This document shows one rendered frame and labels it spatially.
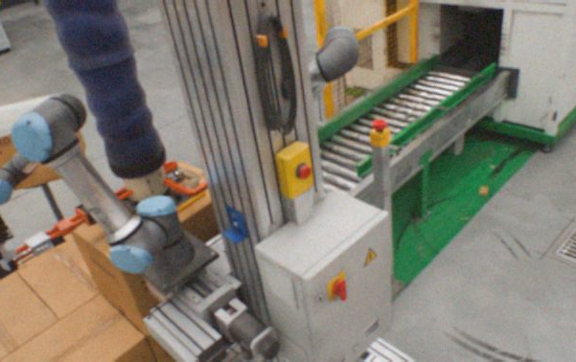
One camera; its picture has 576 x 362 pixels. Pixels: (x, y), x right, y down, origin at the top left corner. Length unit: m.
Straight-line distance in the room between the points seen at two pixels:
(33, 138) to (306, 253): 0.75
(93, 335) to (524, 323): 2.04
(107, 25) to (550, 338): 2.37
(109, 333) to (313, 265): 1.23
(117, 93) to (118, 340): 1.02
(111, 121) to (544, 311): 2.25
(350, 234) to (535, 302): 1.74
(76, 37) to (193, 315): 0.97
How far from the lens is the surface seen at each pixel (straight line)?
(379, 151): 2.38
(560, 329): 2.89
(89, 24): 1.81
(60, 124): 1.45
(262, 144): 1.29
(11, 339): 2.56
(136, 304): 2.12
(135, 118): 1.94
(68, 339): 2.40
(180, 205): 2.13
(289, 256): 1.35
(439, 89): 3.90
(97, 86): 1.89
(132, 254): 1.50
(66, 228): 2.03
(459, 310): 2.87
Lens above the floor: 2.12
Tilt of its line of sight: 33 degrees down
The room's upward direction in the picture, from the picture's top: 9 degrees counter-clockwise
